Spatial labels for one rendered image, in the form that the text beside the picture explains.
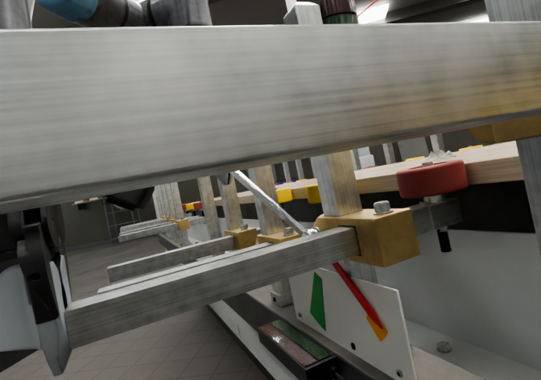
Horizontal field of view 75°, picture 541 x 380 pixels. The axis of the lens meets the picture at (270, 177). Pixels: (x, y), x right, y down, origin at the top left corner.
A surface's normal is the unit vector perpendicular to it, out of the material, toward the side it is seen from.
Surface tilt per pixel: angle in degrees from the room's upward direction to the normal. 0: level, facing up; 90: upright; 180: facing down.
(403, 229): 90
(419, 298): 90
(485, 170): 90
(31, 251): 80
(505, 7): 90
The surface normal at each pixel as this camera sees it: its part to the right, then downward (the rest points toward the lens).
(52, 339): 0.42, 0.29
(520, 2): -0.90, 0.18
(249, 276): 0.37, -0.10
